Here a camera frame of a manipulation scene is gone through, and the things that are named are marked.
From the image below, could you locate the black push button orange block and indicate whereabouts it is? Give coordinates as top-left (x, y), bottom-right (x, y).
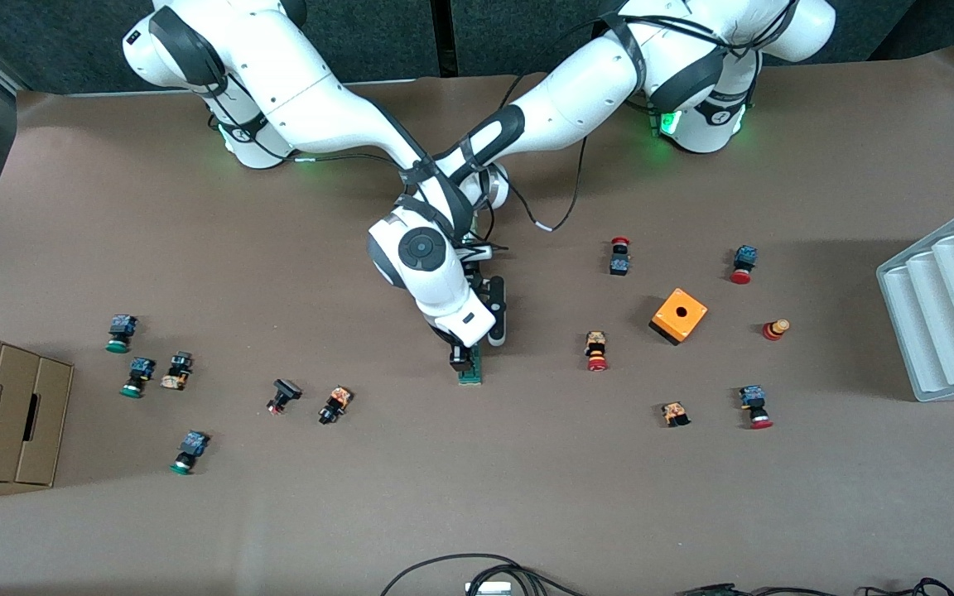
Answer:
top-left (318, 385), bottom-right (354, 425)

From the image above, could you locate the green mushroom push button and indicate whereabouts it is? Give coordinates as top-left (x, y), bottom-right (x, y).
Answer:
top-left (106, 314), bottom-right (138, 354)
top-left (119, 357), bottom-right (157, 399)
top-left (170, 430), bottom-right (210, 476)

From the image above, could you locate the grey ribbed plastic tray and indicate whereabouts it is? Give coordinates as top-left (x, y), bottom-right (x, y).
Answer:
top-left (876, 197), bottom-right (954, 403)

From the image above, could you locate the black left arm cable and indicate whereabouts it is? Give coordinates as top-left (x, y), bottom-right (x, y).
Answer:
top-left (477, 74), bottom-right (590, 233)

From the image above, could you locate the black square-head switch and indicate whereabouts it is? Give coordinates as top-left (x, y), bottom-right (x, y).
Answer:
top-left (266, 378), bottom-right (303, 416)

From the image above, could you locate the orange button enclosure box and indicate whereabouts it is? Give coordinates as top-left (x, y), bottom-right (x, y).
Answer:
top-left (649, 287), bottom-right (708, 346)

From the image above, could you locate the black looped cable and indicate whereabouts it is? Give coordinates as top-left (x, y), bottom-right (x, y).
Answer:
top-left (380, 553), bottom-right (587, 596)

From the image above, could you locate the black vertical post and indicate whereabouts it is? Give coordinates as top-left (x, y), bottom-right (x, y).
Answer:
top-left (431, 0), bottom-right (459, 78)

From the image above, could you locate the black selector switch orange block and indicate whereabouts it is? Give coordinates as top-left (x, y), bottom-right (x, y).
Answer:
top-left (160, 351), bottom-right (195, 392)

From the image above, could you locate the black cable with connector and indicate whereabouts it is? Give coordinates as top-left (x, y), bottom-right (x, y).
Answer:
top-left (676, 577), bottom-right (954, 596)

